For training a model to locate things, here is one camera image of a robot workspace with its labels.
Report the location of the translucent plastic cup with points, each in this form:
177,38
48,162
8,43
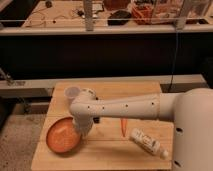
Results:
71,93

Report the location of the white plastic bottle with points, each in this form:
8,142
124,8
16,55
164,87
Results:
148,143

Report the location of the orange carrot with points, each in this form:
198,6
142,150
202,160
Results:
123,126

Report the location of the grey metal post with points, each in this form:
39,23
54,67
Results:
88,14

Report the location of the black rectangular bar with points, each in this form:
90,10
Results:
96,120

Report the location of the black pouch on bench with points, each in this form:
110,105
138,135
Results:
119,17

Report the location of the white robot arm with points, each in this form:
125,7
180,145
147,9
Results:
191,113

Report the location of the orange crate on bench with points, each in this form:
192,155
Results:
142,14

